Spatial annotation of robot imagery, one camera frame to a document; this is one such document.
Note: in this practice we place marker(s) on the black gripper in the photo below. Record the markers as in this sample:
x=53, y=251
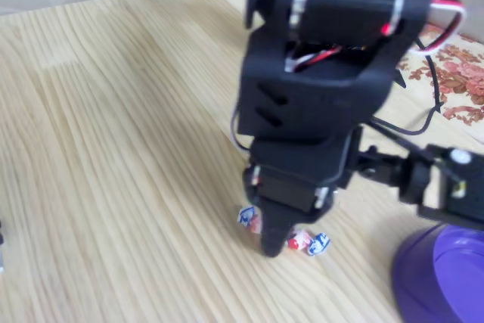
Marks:
x=289, y=196

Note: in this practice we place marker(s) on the candy with blue ends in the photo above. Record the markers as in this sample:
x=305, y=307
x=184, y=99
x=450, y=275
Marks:
x=319, y=244

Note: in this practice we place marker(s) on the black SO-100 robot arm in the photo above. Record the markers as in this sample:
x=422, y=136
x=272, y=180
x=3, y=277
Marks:
x=321, y=92

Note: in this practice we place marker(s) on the purple plastic bowl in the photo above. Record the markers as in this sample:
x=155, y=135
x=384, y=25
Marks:
x=416, y=281

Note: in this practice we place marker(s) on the floral print fabric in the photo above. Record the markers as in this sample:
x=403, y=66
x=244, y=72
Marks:
x=465, y=73

